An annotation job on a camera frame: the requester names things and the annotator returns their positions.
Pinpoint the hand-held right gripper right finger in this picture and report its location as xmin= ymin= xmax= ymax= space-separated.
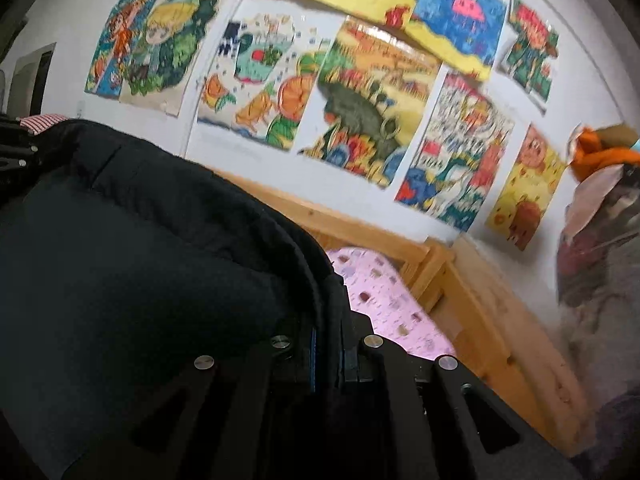
xmin=340 ymin=285 xmax=583 ymax=480

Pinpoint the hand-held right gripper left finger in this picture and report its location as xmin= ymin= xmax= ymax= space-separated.
xmin=65 ymin=327 xmax=321 ymax=480

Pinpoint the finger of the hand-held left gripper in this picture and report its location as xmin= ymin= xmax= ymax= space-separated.
xmin=0 ymin=115 xmax=43 ymax=173

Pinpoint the black padded jacket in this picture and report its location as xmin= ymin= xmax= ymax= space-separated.
xmin=0 ymin=119 xmax=351 ymax=480

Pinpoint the red checked cloth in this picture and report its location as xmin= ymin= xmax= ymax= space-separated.
xmin=19 ymin=114 xmax=71 ymax=136

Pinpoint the pink apple print bedsheet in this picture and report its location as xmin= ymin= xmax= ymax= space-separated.
xmin=325 ymin=246 xmax=457 ymax=361

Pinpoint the brown door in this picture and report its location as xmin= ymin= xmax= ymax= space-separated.
xmin=10 ymin=42 xmax=57 ymax=117

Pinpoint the swimming girl drawing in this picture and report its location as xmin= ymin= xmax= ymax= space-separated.
xmin=84 ymin=0 xmax=147 ymax=102

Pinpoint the blond figure drawing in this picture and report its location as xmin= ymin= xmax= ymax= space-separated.
xmin=119 ymin=0 xmax=222 ymax=117

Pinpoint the colourful town drawing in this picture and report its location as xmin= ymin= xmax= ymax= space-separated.
xmin=394 ymin=72 xmax=517 ymax=234

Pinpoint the yellow chick drawing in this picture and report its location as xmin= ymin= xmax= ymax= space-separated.
xmin=484 ymin=122 xmax=569 ymax=252

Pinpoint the orange fruit drawing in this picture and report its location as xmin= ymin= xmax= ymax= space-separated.
xmin=196 ymin=0 xmax=332 ymax=155

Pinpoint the dark green hill drawing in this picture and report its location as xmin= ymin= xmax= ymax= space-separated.
xmin=297 ymin=15 xmax=444 ymax=189

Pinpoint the clear plastic bag of bedding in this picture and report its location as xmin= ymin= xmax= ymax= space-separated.
xmin=555 ymin=160 xmax=640 ymax=411

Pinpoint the orange cloth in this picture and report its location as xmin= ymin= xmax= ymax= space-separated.
xmin=567 ymin=122 xmax=640 ymax=183

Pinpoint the pink jellyfish drawing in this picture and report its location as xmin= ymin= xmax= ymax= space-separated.
xmin=404 ymin=0 xmax=509 ymax=82

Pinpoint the red-haired figure drawing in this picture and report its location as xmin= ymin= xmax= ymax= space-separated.
xmin=499 ymin=0 xmax=562 ymax=113

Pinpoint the wooden bed frame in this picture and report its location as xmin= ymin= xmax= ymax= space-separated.
xmin=210 ymin=169 xmax=597 ymax=457

